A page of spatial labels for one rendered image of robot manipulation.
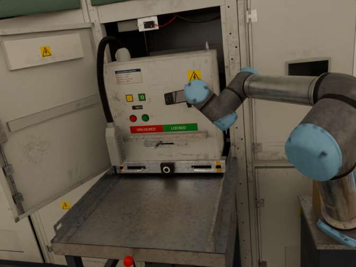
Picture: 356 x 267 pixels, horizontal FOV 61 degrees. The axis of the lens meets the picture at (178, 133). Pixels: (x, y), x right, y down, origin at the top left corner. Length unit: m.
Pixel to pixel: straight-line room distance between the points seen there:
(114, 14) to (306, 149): 1.16
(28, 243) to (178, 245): 1.59
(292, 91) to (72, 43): 1.02
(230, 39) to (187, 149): 0.53
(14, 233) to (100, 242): 1.42
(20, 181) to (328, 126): 1.18
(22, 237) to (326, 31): 2.20
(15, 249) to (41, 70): 1.51
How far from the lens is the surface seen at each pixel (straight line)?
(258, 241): 1.83
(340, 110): 0.68
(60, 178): 1.53
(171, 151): 1.39
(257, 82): 0.93
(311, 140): 0.64
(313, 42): 1.41
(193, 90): 0.93
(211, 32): 2.21
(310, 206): 1.37
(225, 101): 0.96
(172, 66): 1.28
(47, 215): 2.20
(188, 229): 1.09
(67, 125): 1.51
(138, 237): 1.10
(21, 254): 2.57
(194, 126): 1.33
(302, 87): 0.81
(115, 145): 1.35
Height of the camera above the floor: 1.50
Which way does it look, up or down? 19 degrees down
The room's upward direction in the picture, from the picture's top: 8 degrees counter-clockwise
